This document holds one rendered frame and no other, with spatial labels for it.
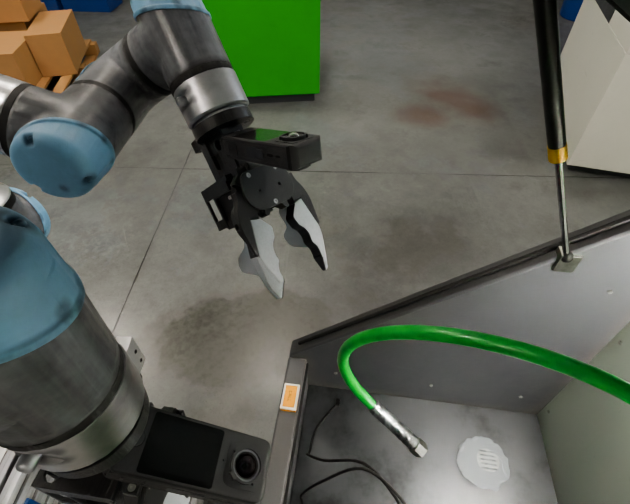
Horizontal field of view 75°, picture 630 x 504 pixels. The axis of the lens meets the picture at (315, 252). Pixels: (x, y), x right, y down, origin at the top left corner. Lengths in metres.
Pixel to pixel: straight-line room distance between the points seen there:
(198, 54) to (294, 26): 3.07
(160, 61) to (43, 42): 3.93
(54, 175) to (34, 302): 0.27
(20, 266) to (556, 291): 0.65
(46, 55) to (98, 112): 4.00
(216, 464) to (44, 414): 0.14
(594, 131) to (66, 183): 3.10
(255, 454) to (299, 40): 3.39
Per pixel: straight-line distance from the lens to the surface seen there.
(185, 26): 0.50
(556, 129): 0.51
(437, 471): 0.95
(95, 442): 0.28
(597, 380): 0.38
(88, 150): 0.44
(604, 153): 3.38
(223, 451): 0.34
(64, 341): 0.22
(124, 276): 2.46
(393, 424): 0.58
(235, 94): 0.49
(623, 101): 3.21
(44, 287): 0.20
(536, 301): 0.71
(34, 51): 4.48
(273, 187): 0.47
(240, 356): 1.99
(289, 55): 3.62
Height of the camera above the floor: 1.72
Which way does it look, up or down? 47 degrees down
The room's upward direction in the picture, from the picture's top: straight up
